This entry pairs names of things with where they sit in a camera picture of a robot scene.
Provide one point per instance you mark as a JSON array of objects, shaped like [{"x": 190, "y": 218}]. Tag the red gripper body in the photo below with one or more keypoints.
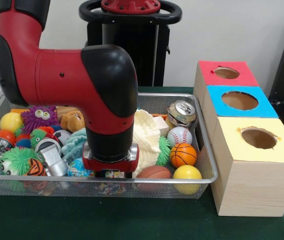
[{"x": 111, "y": 166}]

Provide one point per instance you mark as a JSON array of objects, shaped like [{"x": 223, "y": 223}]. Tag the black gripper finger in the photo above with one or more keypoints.
[
  {"x": 128, "y": 175},
  {"x": 99, "y": 174}
]

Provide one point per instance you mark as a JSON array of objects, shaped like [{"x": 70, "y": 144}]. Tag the cream fleece cloth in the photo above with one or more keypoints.
[{"x": 146, "y": 135}]

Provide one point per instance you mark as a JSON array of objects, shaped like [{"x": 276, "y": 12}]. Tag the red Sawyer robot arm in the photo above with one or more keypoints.
[{"x": 62, "y": 75}]

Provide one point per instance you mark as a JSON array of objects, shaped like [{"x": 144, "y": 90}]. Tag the wooden box with three holes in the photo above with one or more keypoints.
[{"x": 254, "y": 185}]

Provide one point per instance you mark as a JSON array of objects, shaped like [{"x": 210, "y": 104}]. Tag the brown football toy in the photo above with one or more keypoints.
[{"x": 154, "y": 172}]

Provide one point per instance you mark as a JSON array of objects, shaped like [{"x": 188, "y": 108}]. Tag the green spiky ball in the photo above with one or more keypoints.
[{"x": 163, "y": 151}]

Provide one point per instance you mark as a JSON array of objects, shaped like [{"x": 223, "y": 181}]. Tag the orange basketball toy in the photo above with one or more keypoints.
[{"x": 183, "y": 155}]

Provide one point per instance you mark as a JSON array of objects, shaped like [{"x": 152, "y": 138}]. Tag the yellow foam ball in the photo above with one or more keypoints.
[{"x": 187, "y": 176}]

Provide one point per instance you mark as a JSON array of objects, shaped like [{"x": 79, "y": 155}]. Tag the purple spiky monster toy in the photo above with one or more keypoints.
[{"x": 42, "y": 117}]

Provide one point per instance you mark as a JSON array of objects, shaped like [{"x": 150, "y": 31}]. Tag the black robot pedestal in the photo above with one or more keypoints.
[{"x": 144, "y": 50}]

